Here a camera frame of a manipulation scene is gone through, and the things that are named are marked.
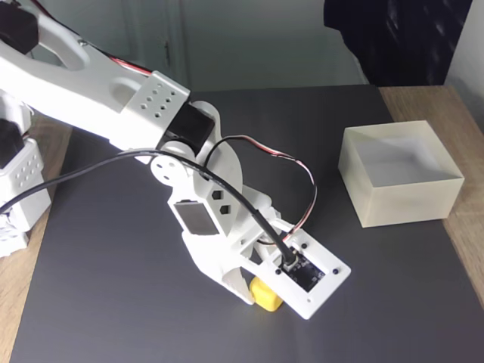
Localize dark grey table mat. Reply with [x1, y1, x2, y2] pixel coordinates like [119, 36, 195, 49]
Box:
[9, 84, 484, 363]

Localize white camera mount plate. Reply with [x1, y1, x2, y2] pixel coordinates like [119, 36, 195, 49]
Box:
[241, 229, 352, 320]

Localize yellow cube block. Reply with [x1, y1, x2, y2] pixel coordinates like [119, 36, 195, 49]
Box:
[250, 277, 284, 313]

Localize red white black servo wire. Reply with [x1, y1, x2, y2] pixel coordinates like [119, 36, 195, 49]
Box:
[203, 135, 318, 244]

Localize pale green panel door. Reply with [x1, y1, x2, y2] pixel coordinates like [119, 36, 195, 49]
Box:
[22, 0, 192, 96]

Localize black camera cable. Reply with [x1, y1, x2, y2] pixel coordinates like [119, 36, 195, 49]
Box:
[0, 148, 303, 272]

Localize dark hanging cloth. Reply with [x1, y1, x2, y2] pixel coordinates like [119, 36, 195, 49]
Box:
[323, 0, 474, 88]

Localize white open box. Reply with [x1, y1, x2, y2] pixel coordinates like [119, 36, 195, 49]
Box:
[337, 119, 466, 229]

